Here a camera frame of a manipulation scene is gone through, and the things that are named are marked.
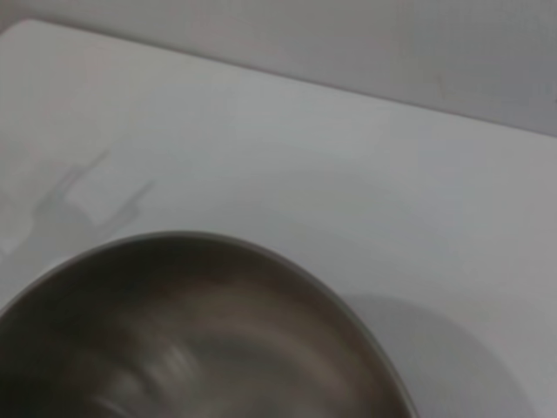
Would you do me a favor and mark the stainless steel mixing bowl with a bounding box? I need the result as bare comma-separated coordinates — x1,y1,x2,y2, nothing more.
0,230,419,418

